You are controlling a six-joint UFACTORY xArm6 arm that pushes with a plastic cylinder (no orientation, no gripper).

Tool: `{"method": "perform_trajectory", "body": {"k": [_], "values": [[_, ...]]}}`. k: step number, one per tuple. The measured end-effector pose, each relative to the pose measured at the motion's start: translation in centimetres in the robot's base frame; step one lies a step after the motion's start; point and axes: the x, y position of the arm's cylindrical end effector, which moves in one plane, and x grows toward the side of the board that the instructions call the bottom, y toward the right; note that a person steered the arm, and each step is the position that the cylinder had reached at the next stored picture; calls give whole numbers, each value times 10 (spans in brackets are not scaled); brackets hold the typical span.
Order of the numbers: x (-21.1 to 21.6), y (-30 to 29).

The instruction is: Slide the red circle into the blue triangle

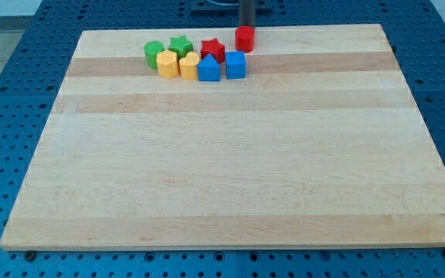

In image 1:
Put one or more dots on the red cylinder block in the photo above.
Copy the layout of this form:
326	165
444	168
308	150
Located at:
245	38

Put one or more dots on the blue triangle block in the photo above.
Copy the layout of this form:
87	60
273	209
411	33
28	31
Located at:
209	69

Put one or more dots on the blue cube block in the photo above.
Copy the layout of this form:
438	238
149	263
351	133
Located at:
235	65

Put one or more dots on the yellow heart block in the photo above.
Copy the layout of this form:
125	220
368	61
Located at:
189	66

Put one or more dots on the red star block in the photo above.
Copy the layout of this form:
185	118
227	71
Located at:
214	48

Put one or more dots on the yellow hexagon block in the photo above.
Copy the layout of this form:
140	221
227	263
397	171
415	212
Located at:
167	63

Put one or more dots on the wooden board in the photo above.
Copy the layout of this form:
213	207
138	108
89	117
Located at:
321	146

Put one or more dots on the green star block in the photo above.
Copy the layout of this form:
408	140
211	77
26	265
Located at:
181	46

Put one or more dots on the green cylinder block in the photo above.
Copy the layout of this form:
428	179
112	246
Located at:
151	50

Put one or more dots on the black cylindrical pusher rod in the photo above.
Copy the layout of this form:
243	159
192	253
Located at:
247	12

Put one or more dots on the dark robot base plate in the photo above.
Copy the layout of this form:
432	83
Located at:
197	6

